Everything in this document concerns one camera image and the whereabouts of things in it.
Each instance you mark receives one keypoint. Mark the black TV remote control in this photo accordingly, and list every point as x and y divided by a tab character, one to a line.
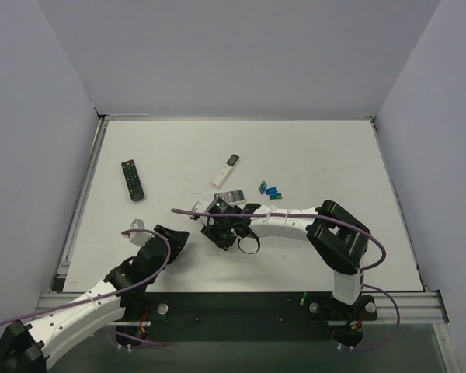
132	180

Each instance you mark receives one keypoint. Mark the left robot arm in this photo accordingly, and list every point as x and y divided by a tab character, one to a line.
35	342

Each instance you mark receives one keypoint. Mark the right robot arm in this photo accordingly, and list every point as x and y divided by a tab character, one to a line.
334	233

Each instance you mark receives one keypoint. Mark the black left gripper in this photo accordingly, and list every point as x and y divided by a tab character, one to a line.
172	241

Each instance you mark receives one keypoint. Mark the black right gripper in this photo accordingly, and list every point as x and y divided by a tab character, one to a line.
216	231

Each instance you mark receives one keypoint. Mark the green battery in pile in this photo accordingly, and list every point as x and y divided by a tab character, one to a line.
262	186

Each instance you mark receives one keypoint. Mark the slim white remote control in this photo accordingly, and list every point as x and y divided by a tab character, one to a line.
225	171

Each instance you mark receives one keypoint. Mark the white grey AC remote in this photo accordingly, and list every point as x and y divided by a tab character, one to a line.
233	197

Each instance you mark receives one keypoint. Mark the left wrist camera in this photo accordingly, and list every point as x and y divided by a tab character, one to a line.
137	235

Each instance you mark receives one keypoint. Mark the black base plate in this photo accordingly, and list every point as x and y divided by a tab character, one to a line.
171	317

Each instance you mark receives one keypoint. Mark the aluminium frame rail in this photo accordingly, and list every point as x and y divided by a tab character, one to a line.
415	307

